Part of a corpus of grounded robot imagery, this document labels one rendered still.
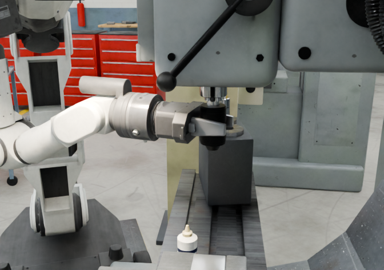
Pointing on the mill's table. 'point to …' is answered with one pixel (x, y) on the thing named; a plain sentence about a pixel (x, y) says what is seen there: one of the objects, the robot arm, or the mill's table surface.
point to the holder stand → (228, 168)
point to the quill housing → (267, 71)
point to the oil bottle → (187, 241)
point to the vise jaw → (176, 261)
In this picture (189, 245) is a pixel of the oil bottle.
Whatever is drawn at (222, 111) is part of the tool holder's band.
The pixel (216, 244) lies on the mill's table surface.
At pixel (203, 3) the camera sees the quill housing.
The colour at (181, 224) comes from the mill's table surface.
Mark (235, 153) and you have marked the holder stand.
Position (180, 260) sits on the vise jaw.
